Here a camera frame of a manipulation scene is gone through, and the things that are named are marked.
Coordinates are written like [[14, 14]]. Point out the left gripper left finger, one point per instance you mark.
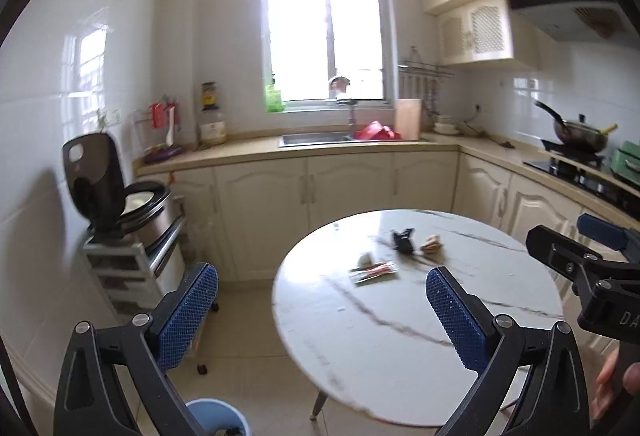
[[90, 399]]

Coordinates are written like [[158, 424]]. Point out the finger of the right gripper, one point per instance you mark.
[[566, 257], [603, 232]]

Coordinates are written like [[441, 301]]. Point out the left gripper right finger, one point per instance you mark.
[[553, 400]]

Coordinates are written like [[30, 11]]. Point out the black plastic bag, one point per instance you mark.
[[402, 241]]

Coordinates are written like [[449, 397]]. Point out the steel kitchen faucet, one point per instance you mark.
[[338, 87]]

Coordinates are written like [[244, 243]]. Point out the steel kitchen sink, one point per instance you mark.
[[316, 138]]

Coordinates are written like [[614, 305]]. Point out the kitchen window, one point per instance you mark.
[[308, 42]]

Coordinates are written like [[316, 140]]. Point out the black gas stove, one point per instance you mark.
[[584, 169]]

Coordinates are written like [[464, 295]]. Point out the green electric cooker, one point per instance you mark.
[[625, 163]]

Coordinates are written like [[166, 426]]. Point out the black frying pan with lid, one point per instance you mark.
[[578, 134]]

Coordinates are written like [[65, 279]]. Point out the white rolling storage cart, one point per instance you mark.
[[132, 278]]

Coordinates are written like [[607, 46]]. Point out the ginger root piece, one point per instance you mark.
[[432, 244]]

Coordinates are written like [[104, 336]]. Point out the stacked white bowls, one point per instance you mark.
[[444, 125]]

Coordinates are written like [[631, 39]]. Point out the black open rice cooker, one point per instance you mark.
[[140, 212]]

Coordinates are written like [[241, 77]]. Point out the black range hood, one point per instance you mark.
[[579, 20]]

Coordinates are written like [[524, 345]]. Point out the small red white wrapper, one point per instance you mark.
[[364, 275]]

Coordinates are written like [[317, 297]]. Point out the round white marble table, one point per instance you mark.
[[378, 348]]

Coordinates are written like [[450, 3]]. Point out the wooden cutting board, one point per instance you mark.
[[408, 118]]

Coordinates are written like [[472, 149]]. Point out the cream lower cabinets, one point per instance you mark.
[[249, 202]]

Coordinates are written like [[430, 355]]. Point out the hanging utensil rack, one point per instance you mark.
[[422, 81]]

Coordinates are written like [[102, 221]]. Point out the red plastic basin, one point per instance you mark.
[[376, 131]]

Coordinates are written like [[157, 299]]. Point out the glass jar with yellow lid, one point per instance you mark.
[[212, 125]]

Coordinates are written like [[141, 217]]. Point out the green dish soap bottle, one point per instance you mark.
[[273, 99]]

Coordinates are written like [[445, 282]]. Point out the wire rack with red cups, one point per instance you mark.
[[157, 127]]

